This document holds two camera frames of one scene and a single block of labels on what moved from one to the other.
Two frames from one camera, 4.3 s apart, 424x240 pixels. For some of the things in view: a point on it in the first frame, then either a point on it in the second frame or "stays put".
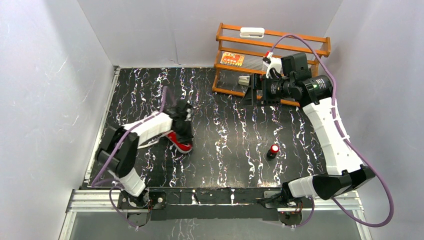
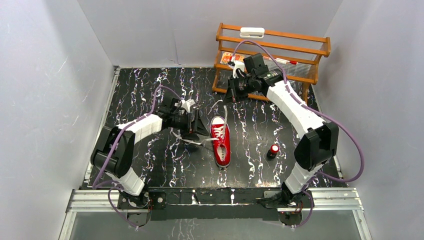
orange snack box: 232,58 stays put
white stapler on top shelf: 252,32 stays put
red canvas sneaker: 180,147 → 220,129
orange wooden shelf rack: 240,52 stays put
